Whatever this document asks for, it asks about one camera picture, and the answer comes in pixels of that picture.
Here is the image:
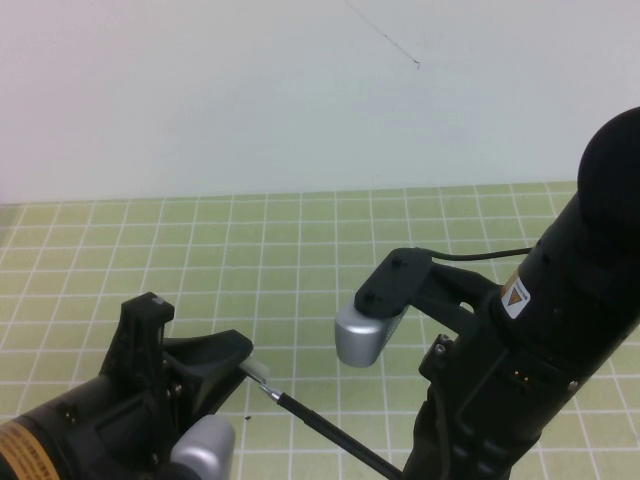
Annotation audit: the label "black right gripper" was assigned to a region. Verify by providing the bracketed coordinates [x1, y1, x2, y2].
[402, 312, 585, 480]

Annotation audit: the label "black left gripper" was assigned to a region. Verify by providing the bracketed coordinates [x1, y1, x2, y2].
[29, 292, 255, 480]

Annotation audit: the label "translucent pen cap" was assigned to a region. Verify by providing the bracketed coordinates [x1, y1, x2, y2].
[241, 356, 274, 387]

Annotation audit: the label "black pen with silver tip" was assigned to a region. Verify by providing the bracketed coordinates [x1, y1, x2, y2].
[258, 381, 402, 477]

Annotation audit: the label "green grid mat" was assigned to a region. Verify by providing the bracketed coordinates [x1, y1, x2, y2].
[0, 182, 640, 480]

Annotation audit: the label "black right camera bracket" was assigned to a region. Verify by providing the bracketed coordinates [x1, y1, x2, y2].
[409, 257, 501, 341]

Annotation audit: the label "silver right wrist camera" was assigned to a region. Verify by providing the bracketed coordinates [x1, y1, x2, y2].
[333, 248, 432, 369]

